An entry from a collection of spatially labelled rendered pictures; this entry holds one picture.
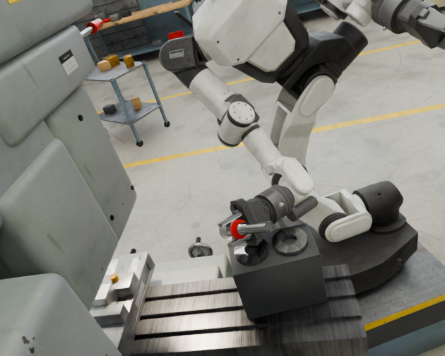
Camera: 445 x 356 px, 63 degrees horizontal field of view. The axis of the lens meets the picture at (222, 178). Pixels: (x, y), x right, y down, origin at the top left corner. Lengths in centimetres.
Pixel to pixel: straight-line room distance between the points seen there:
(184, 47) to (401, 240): 117
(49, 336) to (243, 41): 88
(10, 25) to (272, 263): 70
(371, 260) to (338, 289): 57
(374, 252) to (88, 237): 125
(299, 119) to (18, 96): 88
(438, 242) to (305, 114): 151
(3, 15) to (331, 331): 93
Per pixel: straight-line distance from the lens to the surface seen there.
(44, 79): 68
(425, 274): 184
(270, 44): 111
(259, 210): 92
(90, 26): 92
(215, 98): 109
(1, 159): 57
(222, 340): 105
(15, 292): 45
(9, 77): 61
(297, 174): 100
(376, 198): 166
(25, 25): 67
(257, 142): 104
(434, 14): 87
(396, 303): 173
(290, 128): 126
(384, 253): 167
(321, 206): 152
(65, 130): 72
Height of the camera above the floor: 181
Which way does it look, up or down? 33 degrees down
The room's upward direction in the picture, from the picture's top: 17 degrees counter-clockwise
